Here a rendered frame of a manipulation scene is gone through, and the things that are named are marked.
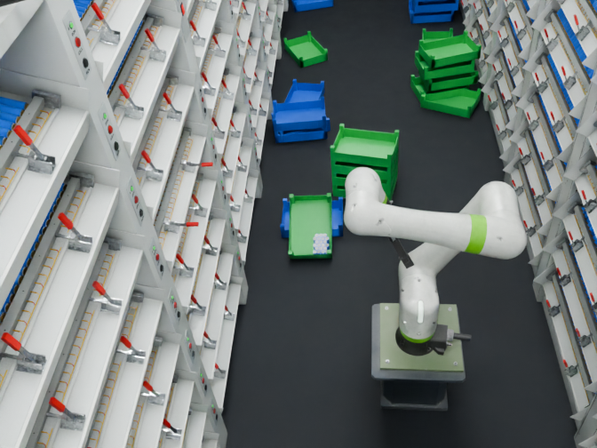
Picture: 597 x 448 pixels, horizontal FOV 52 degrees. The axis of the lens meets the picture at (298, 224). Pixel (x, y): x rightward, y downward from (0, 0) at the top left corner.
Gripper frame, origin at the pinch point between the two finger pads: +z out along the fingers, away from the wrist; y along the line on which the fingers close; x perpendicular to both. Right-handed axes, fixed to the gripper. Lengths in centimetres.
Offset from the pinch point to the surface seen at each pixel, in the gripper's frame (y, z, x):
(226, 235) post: -39, -11, -60
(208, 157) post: -37, -48, -45
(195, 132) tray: -37, -59, -42
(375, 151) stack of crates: -99, 34, 5
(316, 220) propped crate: -76, 36, -34
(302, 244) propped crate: -67, 38, -45
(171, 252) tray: 15, -59, -54
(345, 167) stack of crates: -96, 32, -11
